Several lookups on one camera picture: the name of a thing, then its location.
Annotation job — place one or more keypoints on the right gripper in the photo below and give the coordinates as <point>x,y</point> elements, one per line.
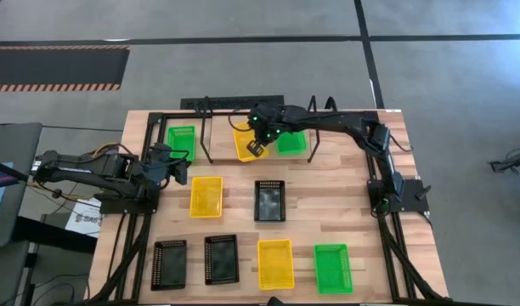
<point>266,123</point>

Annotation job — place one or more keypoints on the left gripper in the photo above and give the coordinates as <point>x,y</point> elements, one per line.
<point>164,172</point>

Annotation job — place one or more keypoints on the yellow plastic basket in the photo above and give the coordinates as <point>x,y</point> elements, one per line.
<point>206,197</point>
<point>275,264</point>
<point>243,151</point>

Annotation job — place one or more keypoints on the green plastic basket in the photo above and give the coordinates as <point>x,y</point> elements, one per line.
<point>292,146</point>
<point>333,268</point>
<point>181,140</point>

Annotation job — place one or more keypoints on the black plastic basket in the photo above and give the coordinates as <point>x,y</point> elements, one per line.
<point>269,202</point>
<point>169,265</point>
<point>222,260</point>

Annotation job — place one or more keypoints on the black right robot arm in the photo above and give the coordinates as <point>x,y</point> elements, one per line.
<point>328,121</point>

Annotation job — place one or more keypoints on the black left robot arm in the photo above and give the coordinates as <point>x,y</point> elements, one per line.
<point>94,168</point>

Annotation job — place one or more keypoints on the black perforated floor panel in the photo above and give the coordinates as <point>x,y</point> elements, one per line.
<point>234,102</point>

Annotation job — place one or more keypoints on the black table clamp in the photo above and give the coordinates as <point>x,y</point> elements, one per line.
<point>330,98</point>
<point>199,111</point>

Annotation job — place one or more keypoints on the white printed paper sheet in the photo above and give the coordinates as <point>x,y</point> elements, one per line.
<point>83,219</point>

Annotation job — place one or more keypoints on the black desk support beam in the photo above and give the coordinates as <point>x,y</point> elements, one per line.
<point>52,236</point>

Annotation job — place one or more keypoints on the black orange-striped floor mat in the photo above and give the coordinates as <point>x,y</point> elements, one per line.
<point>52,68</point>

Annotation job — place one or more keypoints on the grey side desk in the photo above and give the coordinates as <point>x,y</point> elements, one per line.
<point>13,144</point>

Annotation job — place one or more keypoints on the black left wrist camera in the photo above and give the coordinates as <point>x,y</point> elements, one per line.
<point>161,150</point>

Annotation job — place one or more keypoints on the black aluminium table frame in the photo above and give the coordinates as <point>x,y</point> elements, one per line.
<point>175,114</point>

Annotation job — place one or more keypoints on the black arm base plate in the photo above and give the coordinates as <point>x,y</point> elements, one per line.
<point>115,208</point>
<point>413,200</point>

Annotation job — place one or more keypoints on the black table camera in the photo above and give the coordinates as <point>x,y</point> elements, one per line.
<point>276,302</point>

